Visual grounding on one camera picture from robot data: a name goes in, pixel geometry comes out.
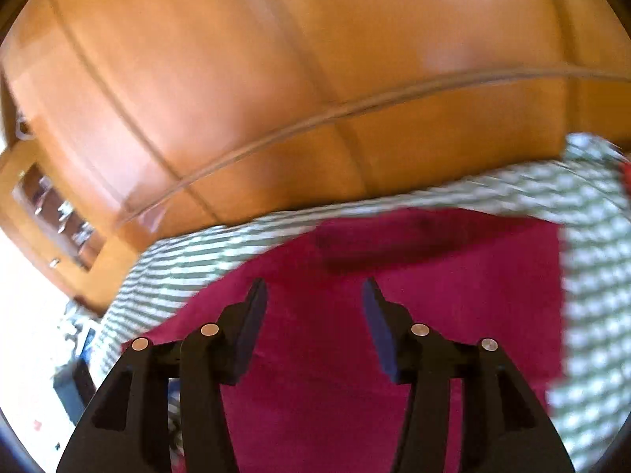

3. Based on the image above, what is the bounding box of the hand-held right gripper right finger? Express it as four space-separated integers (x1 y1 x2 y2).
362 277 577 473

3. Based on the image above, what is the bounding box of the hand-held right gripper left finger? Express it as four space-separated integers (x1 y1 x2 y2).
56 278 269 473

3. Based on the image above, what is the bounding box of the dark red cloth garment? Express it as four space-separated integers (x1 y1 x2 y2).
121 207 568 473

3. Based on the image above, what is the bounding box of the blue object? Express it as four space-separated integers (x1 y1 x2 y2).
53 328 99 406

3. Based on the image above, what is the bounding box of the green white checked bed sheet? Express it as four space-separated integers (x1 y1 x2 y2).
91 132 631 473

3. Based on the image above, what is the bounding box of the wooden glass-door cabinet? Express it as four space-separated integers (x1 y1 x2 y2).
0 135 141 317

